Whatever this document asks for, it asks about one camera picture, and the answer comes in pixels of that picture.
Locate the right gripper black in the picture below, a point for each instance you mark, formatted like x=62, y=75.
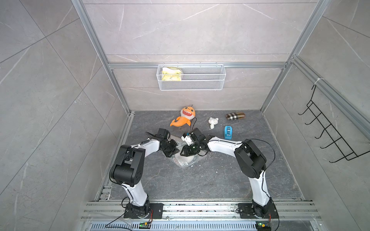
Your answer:
x=186, y=151

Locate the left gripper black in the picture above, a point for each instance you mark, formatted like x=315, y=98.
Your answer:
x=175, y=148

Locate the clear bubble wrap sheet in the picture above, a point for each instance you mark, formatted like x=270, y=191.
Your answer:
x=183, y=161

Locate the blue tape dispenser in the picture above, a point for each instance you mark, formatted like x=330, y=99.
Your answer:
x=228, y=133

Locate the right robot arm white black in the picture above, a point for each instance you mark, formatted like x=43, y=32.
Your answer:
x=250, y=160

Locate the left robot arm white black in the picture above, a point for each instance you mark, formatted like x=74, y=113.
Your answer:
x=128, y=168

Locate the small white bunny plush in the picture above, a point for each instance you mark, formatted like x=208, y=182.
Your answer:
x=213, y=121

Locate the orange shark plush toy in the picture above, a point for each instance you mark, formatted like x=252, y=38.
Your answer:
x=186, y=115

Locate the plaid brown pouch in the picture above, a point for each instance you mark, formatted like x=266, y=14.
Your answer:
x=235, y=116

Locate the yellow white cloth in basket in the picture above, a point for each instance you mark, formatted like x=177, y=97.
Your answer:
x=171, y=74

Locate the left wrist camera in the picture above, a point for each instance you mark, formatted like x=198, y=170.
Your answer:
x=162, y=134

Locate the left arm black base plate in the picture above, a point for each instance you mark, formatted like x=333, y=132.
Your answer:
x=152, y=210

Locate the white wire mesh basket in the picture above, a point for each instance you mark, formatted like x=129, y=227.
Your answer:
x=195, y=77

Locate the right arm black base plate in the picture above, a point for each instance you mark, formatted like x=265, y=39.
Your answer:
x=251, y=210

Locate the aluminium mounting rail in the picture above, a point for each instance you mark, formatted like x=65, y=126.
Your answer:
x=202, y=215

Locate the black wire hook rack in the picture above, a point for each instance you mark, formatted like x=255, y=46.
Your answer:
x=336, y=139

